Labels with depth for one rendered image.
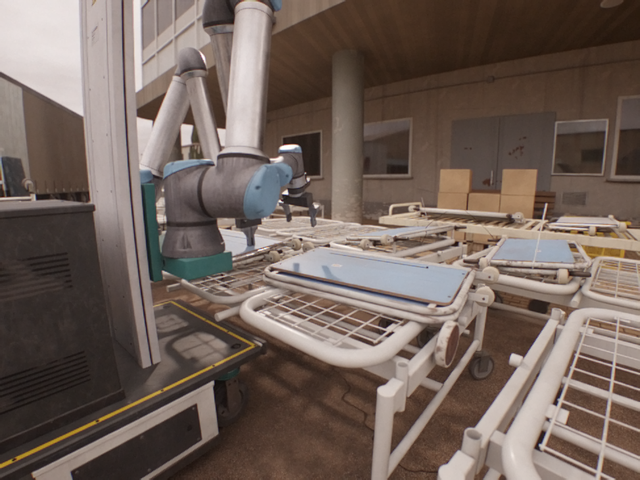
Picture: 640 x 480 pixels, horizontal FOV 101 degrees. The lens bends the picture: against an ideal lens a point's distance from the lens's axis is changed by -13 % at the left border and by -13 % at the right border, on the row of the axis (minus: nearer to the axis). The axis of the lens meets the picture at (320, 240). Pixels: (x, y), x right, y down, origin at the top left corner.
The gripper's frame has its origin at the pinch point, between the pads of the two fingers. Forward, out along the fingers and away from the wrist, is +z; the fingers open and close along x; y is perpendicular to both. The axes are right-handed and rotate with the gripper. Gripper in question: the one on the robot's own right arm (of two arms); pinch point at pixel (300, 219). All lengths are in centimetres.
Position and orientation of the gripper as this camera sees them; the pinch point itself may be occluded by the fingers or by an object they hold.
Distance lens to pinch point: 139.7
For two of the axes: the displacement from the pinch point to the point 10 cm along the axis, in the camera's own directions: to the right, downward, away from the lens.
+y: -4.9, 5.3, -6.9
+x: 8.7, 2.0, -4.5
